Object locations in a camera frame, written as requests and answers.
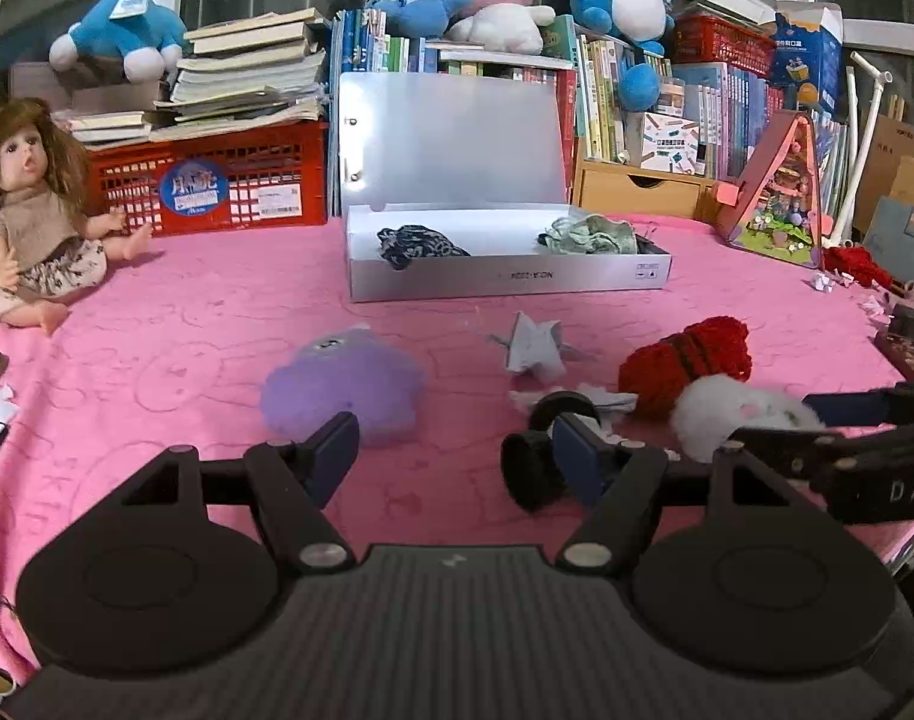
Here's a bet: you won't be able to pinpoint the silver open-lid box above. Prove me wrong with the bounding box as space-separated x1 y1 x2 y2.
328 71 674 303

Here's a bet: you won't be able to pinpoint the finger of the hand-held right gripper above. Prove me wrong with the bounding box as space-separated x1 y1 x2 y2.
727 426 864 478
802 381 914 428

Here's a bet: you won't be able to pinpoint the white colourful printed box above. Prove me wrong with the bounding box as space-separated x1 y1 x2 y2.
641 111 709 173

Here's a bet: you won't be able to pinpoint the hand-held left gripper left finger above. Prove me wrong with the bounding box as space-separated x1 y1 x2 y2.
97 411 360 577

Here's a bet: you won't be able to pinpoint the white crumpled cloth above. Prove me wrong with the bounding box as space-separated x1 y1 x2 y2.
509 382 638 415

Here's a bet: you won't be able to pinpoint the brown box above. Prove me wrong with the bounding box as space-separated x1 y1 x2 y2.
873 307 914 383

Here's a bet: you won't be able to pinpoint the stack of books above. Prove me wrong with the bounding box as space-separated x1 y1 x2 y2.
67 7 330 151

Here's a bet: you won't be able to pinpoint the brown-haired doll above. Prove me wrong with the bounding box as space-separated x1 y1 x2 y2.
0 97 154 337

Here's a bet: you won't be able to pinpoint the row of books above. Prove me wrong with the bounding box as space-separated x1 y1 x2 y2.
329 7 852 185

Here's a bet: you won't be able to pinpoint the blue and white plush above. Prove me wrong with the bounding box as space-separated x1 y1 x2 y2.
48 0 190 83

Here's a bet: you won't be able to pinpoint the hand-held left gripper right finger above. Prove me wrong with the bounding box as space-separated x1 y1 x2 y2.
553 412 803 575

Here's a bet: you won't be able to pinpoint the grey paper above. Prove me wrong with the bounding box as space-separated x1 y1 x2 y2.
487 311 582 377

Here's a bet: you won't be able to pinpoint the red yarn bundle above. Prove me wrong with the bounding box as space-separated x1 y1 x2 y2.
823 244 894 290

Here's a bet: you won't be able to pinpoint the blue alien plush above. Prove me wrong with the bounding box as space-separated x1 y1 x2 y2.
365 0 477 38

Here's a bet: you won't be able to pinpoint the purple fluffy plush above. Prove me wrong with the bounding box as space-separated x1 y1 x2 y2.
260 324 428 451

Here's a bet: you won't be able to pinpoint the pink toy dollhouse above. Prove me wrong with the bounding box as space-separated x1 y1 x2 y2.
715 111 840 267

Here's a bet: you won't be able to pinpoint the pink rabbit-print blanket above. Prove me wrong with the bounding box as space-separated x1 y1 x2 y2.
0 214 914 683

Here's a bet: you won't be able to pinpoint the green floral cloth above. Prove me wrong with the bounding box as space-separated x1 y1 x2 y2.
536 214 639 256

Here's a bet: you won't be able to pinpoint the white fluffy plush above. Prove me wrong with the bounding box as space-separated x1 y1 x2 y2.
671 375 825 462

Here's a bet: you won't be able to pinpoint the round blue plush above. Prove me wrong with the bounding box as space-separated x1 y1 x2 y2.
569 0 677 112

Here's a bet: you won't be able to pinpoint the red plastic basket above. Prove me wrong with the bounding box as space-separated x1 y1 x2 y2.
671 11 777 80

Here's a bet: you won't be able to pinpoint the blue carton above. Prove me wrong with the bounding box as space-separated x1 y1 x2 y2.
770 6 844 117

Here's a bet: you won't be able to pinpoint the blue floral fabric pouch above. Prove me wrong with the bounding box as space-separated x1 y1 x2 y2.
376 225 471 271

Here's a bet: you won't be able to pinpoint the red plastic crate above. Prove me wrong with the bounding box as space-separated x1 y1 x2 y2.
88 120 330 237

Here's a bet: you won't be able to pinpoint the wooden drawer box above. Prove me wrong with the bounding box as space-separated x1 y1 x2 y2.
573 160 720 224

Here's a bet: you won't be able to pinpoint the cardboard sheets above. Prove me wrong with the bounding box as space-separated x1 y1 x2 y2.
854 116 914 248

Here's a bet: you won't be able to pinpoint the red knitted roll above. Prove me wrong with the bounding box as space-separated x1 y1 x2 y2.
618 316 753 421

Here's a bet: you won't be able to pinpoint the white plastic pipes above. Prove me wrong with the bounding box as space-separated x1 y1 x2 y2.
828 51 894 241

